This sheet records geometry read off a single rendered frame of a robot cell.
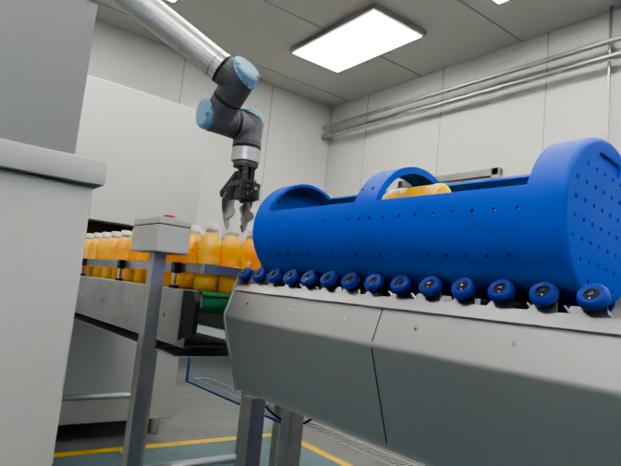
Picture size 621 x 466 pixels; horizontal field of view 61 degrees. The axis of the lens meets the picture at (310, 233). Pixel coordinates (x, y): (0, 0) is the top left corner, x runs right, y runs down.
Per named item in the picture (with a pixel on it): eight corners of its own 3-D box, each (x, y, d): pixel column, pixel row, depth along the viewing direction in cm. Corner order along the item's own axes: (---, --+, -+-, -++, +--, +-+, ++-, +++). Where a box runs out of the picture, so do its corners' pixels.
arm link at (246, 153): (226, 148, 168) (252, 155, 174) (225, 163, 167) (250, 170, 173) (241, 143, 161) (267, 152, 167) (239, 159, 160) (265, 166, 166)
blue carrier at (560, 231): (555, 293, 77) (572, 110, 82) (242, 273, 146) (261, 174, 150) (634, 319, 94) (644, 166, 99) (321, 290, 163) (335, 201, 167)
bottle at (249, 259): (233, 293, 165) (239, 234, 167) (237, 293, 172) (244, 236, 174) (255, 295, 164) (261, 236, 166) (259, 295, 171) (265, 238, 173)
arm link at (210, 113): (206, 84, 155) (241, 98, 164) (188, 115, 161) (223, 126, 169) (214, 104, 150) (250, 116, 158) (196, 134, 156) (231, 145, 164)
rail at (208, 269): (202, 274, 154) (204, 263, 154) (201, 274, 154) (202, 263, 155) (310, 286, 178) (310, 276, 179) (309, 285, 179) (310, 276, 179)
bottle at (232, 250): (242, 294, 163) (249, 234, 165) (223, 292, 159) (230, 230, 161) (229, 292, 169) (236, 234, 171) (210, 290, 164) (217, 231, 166)
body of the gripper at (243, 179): (237, 198, 159) (242, 159, 160) (224, 200, 166) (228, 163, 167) (259, 202, 163) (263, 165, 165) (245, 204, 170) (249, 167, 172)
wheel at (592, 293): (611, 281, 77) (615, 290, 78) (579, 280, 80) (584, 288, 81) (602, 304, 75) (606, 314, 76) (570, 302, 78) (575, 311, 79)
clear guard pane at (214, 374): (282, 422, 190) (296, 287, 195) (187, 380, 251) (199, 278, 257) (283, 422, 190) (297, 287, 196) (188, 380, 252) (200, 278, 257)
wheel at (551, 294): (556, 276, 84) (561, 285, 84) (528, 281, 86) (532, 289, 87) (555, 297, 81) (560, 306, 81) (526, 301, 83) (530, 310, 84)
